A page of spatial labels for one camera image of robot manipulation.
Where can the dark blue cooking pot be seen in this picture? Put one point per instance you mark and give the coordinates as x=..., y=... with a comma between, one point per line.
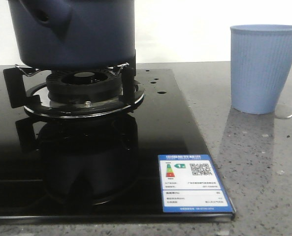
x=73, y=34

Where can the black gas burner head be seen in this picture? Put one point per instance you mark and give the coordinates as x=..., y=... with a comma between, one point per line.
x=76, y=87

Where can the black glass gas stove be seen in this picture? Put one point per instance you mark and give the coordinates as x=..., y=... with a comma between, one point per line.
x=95, y=170

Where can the black pot support grate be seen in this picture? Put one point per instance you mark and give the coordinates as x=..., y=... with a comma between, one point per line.
x=36, y=101

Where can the light blue ribbed cup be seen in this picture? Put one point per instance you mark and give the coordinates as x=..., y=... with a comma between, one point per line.
x=261, y=58

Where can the blue energy efficiency label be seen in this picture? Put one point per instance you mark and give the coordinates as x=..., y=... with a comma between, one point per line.
x=190, y=184

